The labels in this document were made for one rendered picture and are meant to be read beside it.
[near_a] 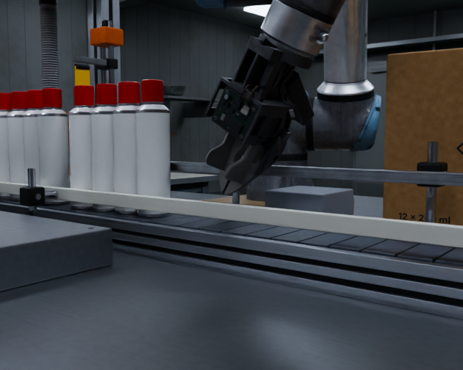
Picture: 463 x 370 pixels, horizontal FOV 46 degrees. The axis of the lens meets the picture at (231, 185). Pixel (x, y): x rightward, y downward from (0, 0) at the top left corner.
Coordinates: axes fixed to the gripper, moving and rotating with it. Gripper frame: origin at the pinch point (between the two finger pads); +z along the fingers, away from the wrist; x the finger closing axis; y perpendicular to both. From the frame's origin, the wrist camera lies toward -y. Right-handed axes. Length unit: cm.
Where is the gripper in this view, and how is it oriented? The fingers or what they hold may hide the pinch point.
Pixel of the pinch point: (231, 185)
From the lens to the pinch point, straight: 73.7
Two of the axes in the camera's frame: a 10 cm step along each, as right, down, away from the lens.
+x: 6.9, 5.5, -4.8
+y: -6.1, 0.7, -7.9
